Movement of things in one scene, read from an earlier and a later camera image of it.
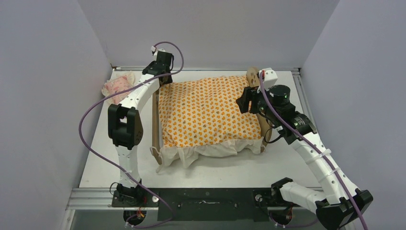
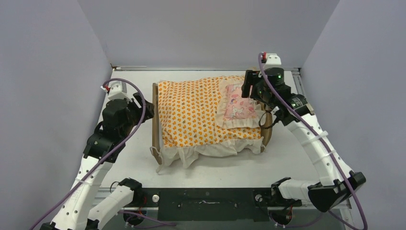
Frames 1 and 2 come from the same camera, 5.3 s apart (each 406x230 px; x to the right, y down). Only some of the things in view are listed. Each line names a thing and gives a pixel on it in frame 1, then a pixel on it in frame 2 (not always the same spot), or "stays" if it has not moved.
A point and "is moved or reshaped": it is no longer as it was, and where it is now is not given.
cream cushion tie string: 158,152 stays
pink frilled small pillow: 119,83 is moved or reshaped
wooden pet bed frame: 253,75 stays
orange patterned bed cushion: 201,119 stays
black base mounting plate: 203,204 stays
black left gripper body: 168,80 → 135,113
